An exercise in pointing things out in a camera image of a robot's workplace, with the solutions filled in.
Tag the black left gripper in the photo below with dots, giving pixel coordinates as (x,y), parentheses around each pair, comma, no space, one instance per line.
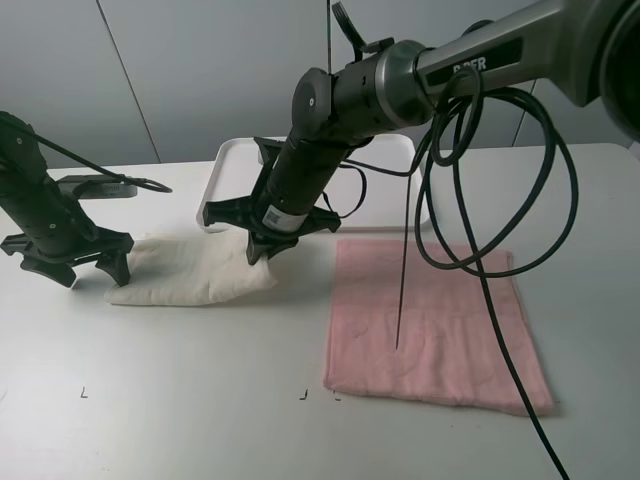
(56,230)

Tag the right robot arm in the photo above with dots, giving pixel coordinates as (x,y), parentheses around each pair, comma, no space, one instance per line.
(588,49)

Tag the pink towel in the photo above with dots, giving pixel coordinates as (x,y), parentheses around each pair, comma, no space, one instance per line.
(448,353)

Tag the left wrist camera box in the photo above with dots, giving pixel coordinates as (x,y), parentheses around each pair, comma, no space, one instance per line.
(84,187)

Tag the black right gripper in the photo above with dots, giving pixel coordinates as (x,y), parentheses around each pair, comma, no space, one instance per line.
(281,207)

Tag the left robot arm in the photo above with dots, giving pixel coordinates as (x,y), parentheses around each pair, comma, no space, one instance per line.
(23,167)

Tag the white cream towel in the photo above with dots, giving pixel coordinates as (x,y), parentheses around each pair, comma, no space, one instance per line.
(196,270)

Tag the thin black cable tie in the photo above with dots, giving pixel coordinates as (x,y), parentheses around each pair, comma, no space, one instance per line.
(403,262)

